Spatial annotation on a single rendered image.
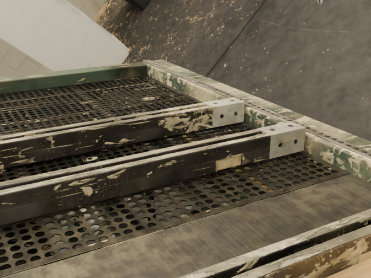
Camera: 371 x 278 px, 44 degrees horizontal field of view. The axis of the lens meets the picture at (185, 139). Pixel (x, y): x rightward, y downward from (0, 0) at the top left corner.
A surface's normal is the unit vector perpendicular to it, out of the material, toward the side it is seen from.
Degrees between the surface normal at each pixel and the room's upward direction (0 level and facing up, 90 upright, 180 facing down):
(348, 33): 0
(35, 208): 90
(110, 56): 90
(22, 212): 90
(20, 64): 90
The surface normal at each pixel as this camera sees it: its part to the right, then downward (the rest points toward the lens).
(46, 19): 0.41, 0.43
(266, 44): -0.68, -0.44
